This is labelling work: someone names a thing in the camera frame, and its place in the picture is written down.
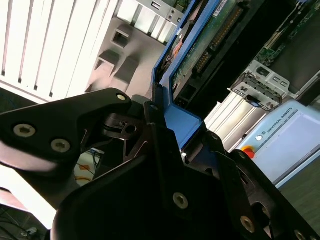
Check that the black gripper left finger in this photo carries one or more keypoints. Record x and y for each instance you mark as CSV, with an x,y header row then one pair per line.
x,y
50,120

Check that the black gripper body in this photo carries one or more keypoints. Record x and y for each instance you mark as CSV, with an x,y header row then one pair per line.
x,y
112,212

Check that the hard disk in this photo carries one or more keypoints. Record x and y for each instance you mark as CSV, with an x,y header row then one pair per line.
x,y
185,125

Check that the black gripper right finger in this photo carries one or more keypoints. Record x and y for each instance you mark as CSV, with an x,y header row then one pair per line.
x,y
250,195

